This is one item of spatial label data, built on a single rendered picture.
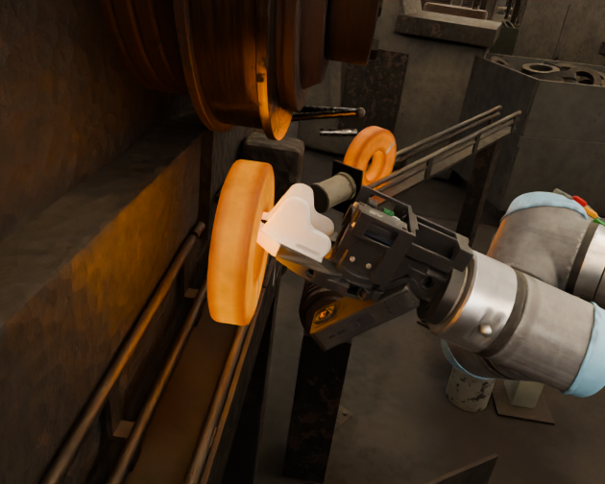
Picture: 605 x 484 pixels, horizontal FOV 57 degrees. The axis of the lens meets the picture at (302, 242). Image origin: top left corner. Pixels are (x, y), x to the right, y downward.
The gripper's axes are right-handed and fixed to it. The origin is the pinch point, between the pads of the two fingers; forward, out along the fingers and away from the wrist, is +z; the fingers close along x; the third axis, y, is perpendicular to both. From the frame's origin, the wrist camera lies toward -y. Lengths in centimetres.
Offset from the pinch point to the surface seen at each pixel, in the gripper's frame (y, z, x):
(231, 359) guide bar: -13.4, -4.0, 2.8
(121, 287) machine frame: -6.5, 7.6, 7.9
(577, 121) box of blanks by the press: 7, -114, -219
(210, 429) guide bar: -14.1, -4.4, 11.7
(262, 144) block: -5.4, 3.9, -39.8
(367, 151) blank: -5, -15, -63
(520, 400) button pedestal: -58, -89, -83
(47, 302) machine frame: -1.1, 9.1, 19.4
